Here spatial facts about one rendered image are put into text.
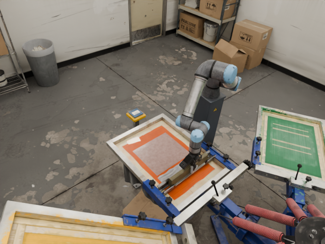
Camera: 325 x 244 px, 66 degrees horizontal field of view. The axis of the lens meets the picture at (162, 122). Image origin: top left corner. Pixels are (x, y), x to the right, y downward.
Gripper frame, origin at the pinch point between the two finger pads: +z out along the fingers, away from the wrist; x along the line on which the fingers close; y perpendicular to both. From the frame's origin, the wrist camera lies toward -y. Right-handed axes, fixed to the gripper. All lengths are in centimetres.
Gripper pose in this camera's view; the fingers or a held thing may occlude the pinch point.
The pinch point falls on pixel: (188, 170)
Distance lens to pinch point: 180.6
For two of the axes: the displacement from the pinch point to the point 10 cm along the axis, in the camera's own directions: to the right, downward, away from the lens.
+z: -0.4, 7.5, 6.6
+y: 7.6, -4.1, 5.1
